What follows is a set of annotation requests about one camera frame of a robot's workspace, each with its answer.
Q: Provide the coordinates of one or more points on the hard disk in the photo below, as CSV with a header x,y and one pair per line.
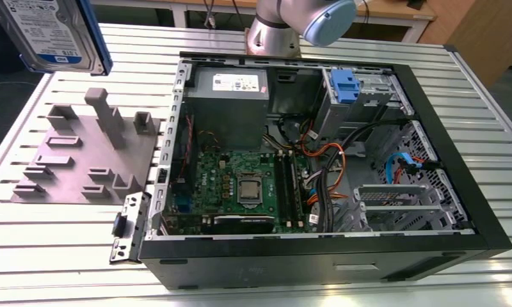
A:
x,y
46,32

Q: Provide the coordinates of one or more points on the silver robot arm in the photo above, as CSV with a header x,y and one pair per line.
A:
x,y
272,35

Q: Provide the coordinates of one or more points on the grey metal disk bay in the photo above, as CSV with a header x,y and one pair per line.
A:
x,y
409,208

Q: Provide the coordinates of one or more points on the green motherboard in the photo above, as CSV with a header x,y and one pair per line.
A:
x,y
260,163

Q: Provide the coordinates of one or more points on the silver CPU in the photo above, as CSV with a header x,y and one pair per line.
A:
x,y
249,189

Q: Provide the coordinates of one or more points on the grey power supply unit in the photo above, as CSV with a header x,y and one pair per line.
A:
x,y
225,121

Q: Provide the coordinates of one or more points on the black RAM slot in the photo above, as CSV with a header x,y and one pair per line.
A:
x,y
296,188
284,188

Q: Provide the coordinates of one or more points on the CPU socket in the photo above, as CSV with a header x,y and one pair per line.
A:
x,y
250,203

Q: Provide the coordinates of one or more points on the black graphics card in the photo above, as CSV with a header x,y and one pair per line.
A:
x,y
238,224

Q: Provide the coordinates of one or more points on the grey metal drive cage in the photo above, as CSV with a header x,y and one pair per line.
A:
x,y
336,115

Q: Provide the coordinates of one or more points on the blue drive latch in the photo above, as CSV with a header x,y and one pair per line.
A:
x,y
344,86

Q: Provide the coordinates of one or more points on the black PC case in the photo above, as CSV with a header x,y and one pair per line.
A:
x,y
281,265

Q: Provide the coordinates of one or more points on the grey parts rack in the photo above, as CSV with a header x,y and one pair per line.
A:
x,y
89,153

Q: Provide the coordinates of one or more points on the grey slot retainer bracket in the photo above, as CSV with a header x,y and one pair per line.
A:
x,y
132,224

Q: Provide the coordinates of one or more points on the wooden desk white frame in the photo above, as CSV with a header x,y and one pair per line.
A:
x,y
392,9

